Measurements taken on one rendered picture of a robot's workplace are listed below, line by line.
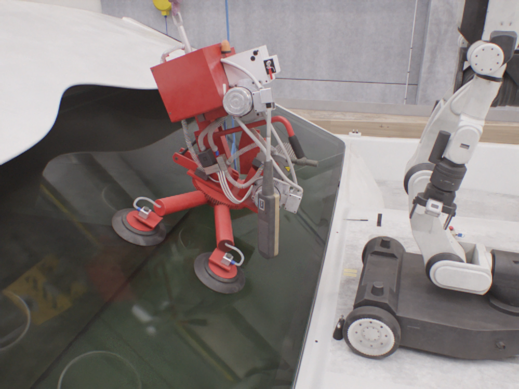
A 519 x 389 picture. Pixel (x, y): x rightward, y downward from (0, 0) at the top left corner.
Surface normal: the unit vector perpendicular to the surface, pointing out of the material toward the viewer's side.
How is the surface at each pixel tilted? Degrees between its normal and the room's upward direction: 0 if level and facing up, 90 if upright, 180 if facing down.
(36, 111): 21
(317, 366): 39
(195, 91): 90
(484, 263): 0
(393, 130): 90
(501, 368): 0
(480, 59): 90
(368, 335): 90
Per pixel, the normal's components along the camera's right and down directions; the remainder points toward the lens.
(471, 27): -0.89, 0.30
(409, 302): 0.00, -0.91
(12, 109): 0.33, -0.80
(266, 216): -0.75, 0.27
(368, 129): -0.25, 0.40
